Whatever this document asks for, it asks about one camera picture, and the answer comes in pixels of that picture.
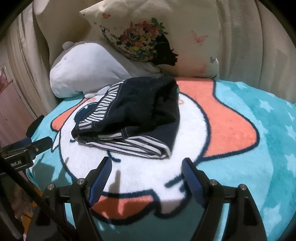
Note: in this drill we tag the striped navy pants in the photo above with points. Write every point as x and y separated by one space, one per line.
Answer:
138 111

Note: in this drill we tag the cream floral print pillow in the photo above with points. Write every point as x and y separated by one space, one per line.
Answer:
185 27

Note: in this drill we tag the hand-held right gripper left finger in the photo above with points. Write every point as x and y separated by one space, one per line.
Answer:
101 178

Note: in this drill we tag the pink cabinet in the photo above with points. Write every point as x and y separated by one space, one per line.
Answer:
13 111

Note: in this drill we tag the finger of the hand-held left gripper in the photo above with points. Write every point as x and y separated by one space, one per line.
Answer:
39 143
33 127

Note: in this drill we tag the grey white shark plush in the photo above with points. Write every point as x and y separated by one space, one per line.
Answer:
85 69

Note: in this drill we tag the turquoise cartoon fleece blanket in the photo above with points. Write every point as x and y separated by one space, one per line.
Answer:
242 148

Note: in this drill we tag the beige draped cloth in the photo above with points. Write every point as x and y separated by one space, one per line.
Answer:
254 58

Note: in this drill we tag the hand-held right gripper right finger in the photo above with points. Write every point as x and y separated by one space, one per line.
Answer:
193 180

